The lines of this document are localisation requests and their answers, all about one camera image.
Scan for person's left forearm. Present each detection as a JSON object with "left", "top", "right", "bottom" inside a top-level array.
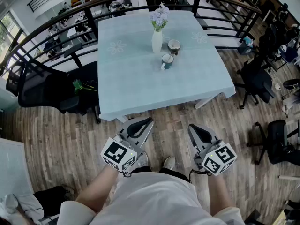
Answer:
[{"left": 75, "top": 165, "right": 123, "bottom": 213}]

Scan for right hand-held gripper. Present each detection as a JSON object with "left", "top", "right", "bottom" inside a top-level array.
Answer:
[{"left": 187, "top": 123, "right": 238, "bottom": 177}]

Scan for person's left grey shoe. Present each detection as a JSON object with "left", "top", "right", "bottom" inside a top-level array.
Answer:
[{"left": 136, "top": 151, "right": 149, "bottom": 168}]

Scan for black mesh office chair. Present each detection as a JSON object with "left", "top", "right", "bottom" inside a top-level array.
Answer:
[{"left": 5, "top": 43, "right": 102, "bottom": 125}]

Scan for person's grey shoe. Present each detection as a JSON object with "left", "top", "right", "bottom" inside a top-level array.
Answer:
[
  {"left": 136, "top": 151, "right": 149, "bottom": 168},
  {"left": 162, "top": 156, "right": 176, "bottom": 171}
]

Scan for person's right grey shoe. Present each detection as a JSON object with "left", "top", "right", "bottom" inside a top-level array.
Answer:
[{"left": 162, "top": 156, "right": 176, "bottom": 171}]

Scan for light blue tablecloth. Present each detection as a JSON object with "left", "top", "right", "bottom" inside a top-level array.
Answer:
[{"left": 97, "top": 10, "right": 236, "bottom": 122}]

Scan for person's right forearm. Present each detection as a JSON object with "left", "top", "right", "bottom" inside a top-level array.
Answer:
[{"left": 207, "top": 173, "right": 237, "bottom": 217}]

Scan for dark waste bin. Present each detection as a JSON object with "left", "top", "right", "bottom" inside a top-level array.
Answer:
[{"left": 238, "top": 37, "right": 255, "bottom": 56}]

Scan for black round stool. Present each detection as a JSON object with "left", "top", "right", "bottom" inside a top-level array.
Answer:
[{"left": 282, "top": 78, "right": 300, "bottom": 96}]

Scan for purple flower bunch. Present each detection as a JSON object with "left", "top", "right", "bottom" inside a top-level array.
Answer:
[{"left": 149, "top": 1, "right": 171, "bottom": 33}]

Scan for person's black shorts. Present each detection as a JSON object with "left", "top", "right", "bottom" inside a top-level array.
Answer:
[{"left": 129, "top": 166, "right": 192, "bottom": 184}]

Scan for dark green cup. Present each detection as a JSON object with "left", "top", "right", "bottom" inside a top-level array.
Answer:
[{"left": 160, "top": 53, "right": 175, "bottom": 71}]

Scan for person's white shirt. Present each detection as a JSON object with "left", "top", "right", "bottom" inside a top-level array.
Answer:
[{"left": 56, "top": 172, "right": 246, "bottom": 225}]

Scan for black bag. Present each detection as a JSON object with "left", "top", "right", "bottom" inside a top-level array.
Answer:
[{"left": 33, "top": 185, "right": 77, "bottom": 217}]

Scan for white table leg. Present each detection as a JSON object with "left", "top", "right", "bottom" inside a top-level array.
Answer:
[{"left": 194, "top": 96, "right": 219, "bottom": 110}]

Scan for brown and white ceramic bowl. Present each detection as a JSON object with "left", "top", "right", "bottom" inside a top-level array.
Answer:
[{"left": 167, "top": 39, "right": 181, "bottom": 56}]

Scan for black office chair with headrest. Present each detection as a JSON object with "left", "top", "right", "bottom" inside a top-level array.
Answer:
[{"left": 246, "top": 120, "right": 300, "bottom": 166}]

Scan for green leafy sprig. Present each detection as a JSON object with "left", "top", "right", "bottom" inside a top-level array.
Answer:
[{"left": 72, "top": 79, "right": 98, "bottom": 95}]

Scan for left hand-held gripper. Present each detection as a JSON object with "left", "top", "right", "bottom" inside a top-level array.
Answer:
[{"left": 100, "top": 116, "right": 155, "bottom": 173}]

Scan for white ribbed vase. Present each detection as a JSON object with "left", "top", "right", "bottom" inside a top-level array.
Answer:
[{"left": 151, "top": 30, "right": 164, "bottom": 54}]

